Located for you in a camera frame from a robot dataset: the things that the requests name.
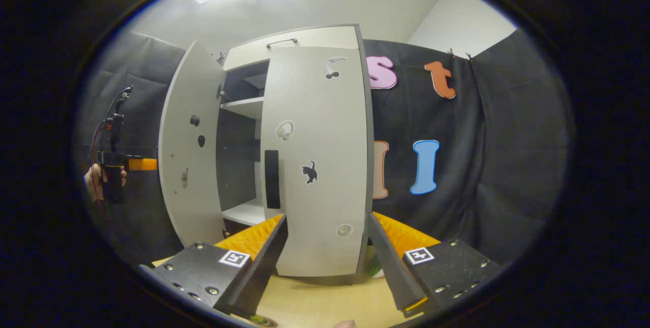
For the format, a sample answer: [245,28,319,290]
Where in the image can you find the cabinet door with camera sticker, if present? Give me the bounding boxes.
[158,40,228,247]

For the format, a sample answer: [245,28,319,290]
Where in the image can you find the black backdrop cloth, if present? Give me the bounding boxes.
[76,28,574,268]

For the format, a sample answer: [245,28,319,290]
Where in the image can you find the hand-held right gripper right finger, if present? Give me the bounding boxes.
[367,212,503,318]

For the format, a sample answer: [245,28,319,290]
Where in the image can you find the grey cabinet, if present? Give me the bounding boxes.
[216,24,375,288]

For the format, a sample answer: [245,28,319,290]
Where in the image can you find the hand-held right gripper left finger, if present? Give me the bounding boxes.
[140,215,288,320]

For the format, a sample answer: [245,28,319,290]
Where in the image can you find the cabinet door with headphone sticker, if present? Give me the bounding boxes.
[260,45,374,278]

